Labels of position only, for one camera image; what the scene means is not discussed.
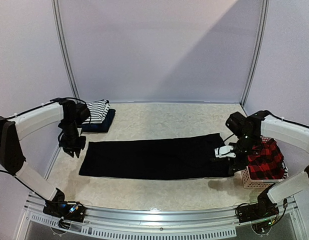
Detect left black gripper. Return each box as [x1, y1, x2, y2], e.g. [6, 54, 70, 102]
[59, 118, 87, 157]

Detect black white striped tank top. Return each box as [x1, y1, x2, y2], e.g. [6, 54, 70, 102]
[83, 99, 110, 124]

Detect black garment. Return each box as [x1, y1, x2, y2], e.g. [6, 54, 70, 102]
[79, 133, 232, 180]

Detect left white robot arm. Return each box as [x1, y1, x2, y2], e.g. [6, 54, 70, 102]
[0, 97, 91, 217]

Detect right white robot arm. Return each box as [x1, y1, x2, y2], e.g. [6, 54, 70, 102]
[214, 110, 309, 218]

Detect pink perforated laundry basket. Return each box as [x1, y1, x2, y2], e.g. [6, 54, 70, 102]
[241, 137, 289, 189]

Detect red black plaid shirt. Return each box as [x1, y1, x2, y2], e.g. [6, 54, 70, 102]
[247, 138, 288, 180]

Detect folded blue garment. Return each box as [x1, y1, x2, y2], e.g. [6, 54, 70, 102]
[81, 108, 116, 133]

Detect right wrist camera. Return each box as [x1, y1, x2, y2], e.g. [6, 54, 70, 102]
[214, 145, 236, 158]

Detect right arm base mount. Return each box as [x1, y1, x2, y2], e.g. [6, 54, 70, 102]
[235, 187, 288, 226]

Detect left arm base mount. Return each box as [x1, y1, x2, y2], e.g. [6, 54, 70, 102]
[43, 188, 87, 223]

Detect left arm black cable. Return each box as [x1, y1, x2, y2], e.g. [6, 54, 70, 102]
[0, 97, 88, 196]

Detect aluminium front rail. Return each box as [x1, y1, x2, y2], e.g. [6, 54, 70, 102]
[16, 194, 308, 240]

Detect left aluminium corner post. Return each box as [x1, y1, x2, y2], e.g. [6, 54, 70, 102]
[51, 0, 80, 99]

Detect aluminium corner post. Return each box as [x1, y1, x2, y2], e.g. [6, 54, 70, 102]
[239, 0, 269, 109]
[51, 0, 80, 99]

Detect right aluminium corner post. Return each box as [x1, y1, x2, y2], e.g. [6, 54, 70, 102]
[239, 0, 269, 109]

